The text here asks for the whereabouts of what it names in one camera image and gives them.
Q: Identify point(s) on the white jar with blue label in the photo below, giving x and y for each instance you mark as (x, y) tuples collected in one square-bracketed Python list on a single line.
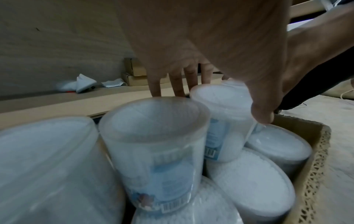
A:
[(221, 105)]

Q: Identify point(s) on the brown cardboard box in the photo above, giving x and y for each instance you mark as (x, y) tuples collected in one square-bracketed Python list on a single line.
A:
[(318, 166)]

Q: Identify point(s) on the white paper piece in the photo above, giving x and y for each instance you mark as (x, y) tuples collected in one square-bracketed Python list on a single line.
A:
[(113, 83)]

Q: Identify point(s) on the person's right hand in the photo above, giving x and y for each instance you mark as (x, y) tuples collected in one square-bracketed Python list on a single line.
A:
[(318, 39)]

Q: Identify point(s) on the cotton bud tubs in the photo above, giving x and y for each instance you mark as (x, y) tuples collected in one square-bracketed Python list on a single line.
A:
[(249, 181)]

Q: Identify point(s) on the person's left hand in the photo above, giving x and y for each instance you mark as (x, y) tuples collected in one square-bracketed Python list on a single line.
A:
[(210, 32)]

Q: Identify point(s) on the small flat brown carton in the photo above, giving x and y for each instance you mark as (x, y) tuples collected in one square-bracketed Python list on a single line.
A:
[(135, 79), (134, 66)]

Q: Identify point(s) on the person's right leg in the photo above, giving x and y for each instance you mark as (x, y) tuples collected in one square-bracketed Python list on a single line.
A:
[(318, 87)]

